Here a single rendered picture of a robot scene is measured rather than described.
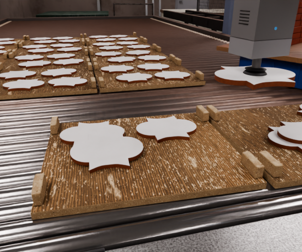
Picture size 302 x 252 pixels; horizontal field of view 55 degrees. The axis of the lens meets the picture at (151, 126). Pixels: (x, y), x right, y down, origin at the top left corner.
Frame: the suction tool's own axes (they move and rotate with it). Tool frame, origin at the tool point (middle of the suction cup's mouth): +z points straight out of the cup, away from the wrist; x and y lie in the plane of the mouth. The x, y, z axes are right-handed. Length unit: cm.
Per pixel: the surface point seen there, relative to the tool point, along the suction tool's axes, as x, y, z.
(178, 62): -80, -27, 15
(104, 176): -4.1, 28.7, 16.5
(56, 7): -976, -78, 29
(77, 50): -137, 9, 16
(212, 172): 2.8, 9.4, 16.5
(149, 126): -19.6, 13.1, 15.6
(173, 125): -17.7, 7.3, 15.6
